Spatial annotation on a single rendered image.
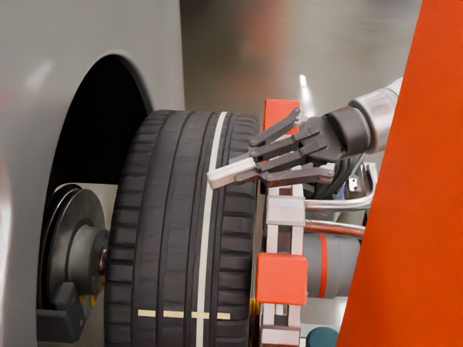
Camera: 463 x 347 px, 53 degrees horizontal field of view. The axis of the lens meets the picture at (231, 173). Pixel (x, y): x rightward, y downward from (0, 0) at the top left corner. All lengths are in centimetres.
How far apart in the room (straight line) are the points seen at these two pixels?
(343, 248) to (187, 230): 40
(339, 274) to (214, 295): 35
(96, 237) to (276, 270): 48
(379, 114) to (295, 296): 29
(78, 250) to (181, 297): 36
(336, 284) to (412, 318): 78
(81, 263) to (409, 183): 86
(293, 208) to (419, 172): 57
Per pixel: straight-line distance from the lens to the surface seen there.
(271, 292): 71
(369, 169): 109
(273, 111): 100
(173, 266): 75
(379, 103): 71
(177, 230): 75
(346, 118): 69
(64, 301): 97
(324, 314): 205
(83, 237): 106
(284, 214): 79
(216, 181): 66
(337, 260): 101
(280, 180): 66
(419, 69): 25
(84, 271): 104
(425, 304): 23
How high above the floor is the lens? 165
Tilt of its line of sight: 38 degrees down
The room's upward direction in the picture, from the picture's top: straight up
